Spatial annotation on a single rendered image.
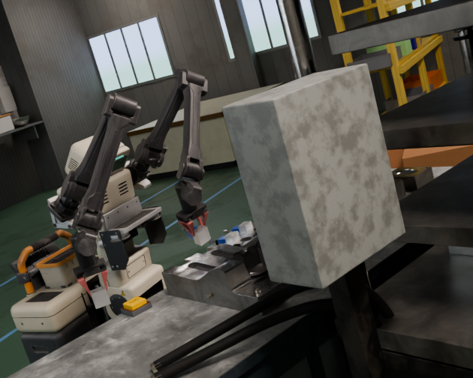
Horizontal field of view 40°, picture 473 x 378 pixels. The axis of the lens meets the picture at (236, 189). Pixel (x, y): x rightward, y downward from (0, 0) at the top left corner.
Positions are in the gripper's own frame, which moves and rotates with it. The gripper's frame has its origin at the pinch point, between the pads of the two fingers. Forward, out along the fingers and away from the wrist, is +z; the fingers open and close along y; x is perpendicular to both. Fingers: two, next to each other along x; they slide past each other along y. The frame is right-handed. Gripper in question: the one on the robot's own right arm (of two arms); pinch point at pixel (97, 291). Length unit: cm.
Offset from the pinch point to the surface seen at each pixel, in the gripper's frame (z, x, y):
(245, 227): 8, 36, 62
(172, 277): 7.6, 8.4, 24.9
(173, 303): 15.1, 4.6, 22.2
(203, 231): -1.8, 16.9, 41.9
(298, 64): -54, -53, 64
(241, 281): 7.7, -19.0, 41.8
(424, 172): 11, 28, 141
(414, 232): -6, -68, 77
